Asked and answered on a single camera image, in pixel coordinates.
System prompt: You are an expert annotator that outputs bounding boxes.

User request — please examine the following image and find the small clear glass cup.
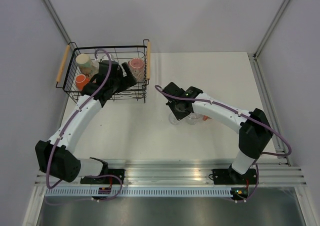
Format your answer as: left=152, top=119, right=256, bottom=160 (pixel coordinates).
left=168, top=113, right=180, bottom=125

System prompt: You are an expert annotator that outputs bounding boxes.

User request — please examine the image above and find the purple cable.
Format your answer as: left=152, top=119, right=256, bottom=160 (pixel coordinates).
left=46, top=49, right=112, bottom=189
left=154, top=84, right=293, bottom=167

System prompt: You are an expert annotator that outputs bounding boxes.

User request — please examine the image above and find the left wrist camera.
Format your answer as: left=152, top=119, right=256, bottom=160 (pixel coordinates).
left=100, top=54, right=115, bottom=62

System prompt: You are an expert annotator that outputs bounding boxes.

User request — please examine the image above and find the orange mug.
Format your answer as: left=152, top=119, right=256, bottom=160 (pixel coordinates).
left=75, top=74, right=90, bottom=91

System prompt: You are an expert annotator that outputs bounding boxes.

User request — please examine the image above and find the faceted clear glass cup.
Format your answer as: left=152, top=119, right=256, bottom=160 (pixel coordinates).
left=186, top=113, right=202, bottom=125

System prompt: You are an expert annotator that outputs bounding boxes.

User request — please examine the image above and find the right wooden rack handle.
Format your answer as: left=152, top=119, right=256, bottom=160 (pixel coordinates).
left=146, top=41, right=151, bottom=80

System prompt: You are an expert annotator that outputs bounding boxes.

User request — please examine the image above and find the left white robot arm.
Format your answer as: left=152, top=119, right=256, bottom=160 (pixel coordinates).
left=35, top=60, right=137, bottom=184

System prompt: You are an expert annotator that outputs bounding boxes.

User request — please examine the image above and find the white slotted cable duct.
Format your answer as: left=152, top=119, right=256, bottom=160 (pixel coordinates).
left=45, top=186, right=232, bottom=198

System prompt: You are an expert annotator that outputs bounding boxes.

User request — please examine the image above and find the black wire dish rack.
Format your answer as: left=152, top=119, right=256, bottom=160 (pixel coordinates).
left=55, top=39, right=150, bottom=103

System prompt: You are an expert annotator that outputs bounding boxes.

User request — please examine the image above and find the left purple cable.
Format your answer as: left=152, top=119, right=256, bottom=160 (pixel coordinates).
left=46, top=49, right=112, bottom=189

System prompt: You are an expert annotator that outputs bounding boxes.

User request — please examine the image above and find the wooden rack handle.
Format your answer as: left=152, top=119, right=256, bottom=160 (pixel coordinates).
left=56, top=44, right=71, bottom=84
left=146, top=41, right=151, bottom=80

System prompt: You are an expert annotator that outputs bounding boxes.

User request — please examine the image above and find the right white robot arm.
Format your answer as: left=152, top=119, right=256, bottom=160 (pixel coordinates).
left=155, top=82, right=274, bottom=184

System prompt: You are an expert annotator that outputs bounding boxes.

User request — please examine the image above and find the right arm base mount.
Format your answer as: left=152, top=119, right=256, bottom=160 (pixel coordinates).
left=208, top=167, right=258, bottom=185

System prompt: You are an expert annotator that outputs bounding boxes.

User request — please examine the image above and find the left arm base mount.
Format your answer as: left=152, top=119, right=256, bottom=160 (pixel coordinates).
left=80, top=169, right=126, bottom=186

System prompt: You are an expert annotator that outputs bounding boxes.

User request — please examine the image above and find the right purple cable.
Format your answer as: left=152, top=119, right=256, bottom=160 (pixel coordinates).
left=154, top=84, right=293, bottom=167

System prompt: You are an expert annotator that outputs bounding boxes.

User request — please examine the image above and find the left wooden rack handle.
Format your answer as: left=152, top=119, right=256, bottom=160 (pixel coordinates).
left=56, top=44, right=71, bottom=84

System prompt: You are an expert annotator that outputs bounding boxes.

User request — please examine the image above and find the cream patterned mug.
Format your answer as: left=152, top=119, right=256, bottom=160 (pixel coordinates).
left=75, top=54, right=99, bottom=79

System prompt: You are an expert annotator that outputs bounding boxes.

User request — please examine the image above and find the aluminium frame rail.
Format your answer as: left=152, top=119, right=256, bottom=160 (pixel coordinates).
left=41, top=0, right=72, bottom=43

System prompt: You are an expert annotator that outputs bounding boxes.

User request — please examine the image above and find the pink patterned ceramic mug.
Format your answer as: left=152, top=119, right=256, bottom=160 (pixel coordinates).
left=128, top=58, right=145, bottom=82

